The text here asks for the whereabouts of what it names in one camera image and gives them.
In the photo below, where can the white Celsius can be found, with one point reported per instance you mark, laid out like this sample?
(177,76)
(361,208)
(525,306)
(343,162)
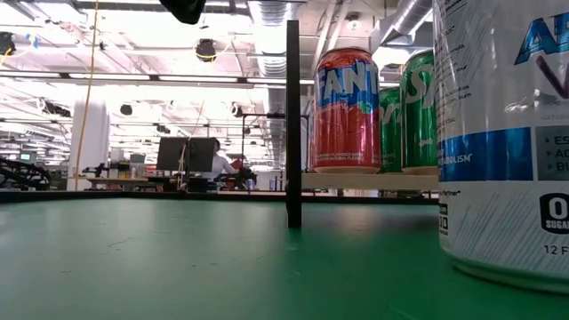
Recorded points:
(498,155)

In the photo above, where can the silver ventilation duct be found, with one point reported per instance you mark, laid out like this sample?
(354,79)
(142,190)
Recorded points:
(271,35)

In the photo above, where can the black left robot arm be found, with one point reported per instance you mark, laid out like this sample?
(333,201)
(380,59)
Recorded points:
(184,11)

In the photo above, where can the red Fanta soda can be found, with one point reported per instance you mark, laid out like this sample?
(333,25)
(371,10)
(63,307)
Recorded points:
(311,142)
(347,111)

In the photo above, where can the black monitor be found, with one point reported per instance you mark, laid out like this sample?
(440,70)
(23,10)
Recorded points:
(172,153)
(201,154)

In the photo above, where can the small black ceiling lamp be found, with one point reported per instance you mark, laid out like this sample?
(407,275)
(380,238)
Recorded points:
(126,109)

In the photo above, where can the wooden shelf with black frame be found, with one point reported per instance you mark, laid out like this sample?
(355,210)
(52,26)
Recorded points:
(294,133)

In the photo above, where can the green Sprite soda can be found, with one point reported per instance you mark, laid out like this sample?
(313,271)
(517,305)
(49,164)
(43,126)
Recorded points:
(420,124)
(390,133)

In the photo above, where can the black ceiling dome camera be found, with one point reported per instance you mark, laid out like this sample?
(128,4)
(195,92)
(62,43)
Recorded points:
(205,50)

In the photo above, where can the person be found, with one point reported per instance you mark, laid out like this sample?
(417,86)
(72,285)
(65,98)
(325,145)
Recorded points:
(220,166)

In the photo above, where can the green table mat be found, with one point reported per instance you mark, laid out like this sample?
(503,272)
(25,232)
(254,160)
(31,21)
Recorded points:
(133,266)

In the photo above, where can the wooden desk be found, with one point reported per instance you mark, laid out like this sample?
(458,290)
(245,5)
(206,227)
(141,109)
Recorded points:
(117,181)

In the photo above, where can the white pillar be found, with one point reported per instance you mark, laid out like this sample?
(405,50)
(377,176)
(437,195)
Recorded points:
(91,142)

